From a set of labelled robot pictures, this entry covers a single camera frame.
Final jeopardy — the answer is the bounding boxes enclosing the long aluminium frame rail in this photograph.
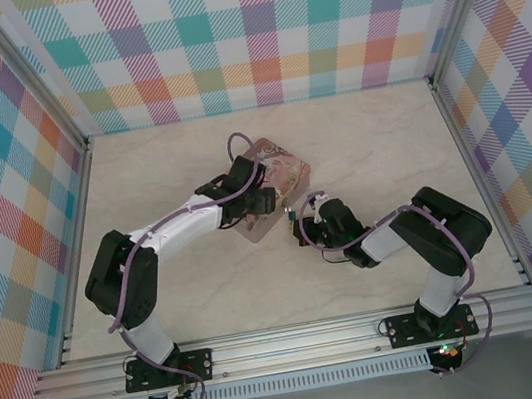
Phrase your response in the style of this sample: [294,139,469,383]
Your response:
[23,285,532,399]

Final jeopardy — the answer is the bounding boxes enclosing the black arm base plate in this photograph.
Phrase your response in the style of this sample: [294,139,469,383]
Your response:
[382,301,480,352]
[121,346,219,396]

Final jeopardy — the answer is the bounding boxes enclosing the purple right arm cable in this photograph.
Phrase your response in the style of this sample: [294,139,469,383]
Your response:
[294,166,501,396]

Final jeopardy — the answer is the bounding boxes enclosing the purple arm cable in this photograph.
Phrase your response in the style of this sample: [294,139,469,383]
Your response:
[294,166,501,396]
[80,127,309,399]

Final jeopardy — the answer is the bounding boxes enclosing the short aluminium frame rail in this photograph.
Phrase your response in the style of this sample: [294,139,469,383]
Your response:
[26,135,126,368]
[427,65,532,300]

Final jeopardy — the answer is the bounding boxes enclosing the white slotted cable duct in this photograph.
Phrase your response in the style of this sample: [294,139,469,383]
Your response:
[141,353,435,399]

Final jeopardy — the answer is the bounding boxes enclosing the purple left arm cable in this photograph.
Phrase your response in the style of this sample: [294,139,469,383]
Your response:
[80,127,309,399]

